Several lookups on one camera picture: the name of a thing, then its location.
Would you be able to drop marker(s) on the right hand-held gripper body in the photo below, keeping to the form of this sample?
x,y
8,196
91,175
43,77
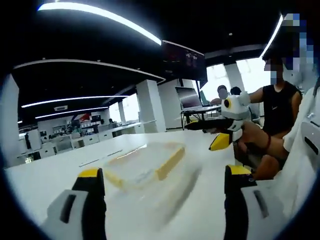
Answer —
x,y
236,110

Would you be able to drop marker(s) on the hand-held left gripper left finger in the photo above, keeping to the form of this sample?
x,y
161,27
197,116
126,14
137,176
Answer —
x,y
82,200

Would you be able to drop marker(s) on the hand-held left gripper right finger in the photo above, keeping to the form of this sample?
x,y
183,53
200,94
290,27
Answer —
x,y
240,200

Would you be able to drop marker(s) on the clear plastic storage box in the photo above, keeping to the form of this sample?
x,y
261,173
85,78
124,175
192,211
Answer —
x,y
140,183

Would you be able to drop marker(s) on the clear yellow-rimmed plastic container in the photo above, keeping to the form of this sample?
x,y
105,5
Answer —
x,y
145,155

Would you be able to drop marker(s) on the person's right hand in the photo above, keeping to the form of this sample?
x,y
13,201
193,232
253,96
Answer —
x,y
252,140

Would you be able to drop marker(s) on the open laptop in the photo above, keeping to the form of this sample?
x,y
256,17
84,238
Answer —
x,y
190,98

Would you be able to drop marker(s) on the person's leg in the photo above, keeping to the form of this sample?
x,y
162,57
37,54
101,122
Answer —
x,y
268,167

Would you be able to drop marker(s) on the white square pillar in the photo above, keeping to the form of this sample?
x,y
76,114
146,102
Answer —
x,y
10,120
150,107

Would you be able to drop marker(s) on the row of white cabinets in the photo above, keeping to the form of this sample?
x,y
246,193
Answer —
x,y
105,135

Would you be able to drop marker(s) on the hanging black display screen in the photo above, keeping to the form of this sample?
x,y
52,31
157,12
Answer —
x,y
185,60

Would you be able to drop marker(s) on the white chest device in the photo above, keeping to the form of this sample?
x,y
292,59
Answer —
x,y
308,127

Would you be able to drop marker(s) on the ceiling light strip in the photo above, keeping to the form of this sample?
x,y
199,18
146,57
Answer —
x,y
75,98
72,110
273,35

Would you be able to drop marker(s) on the ceiling air vent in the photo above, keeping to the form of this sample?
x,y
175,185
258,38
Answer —
x,y
61,108

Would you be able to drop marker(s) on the long curved ceiling light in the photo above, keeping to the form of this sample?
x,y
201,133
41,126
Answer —
x,y
112,18

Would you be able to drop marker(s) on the red blue wall sign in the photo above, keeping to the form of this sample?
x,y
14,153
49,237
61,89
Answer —
x,y
81,118

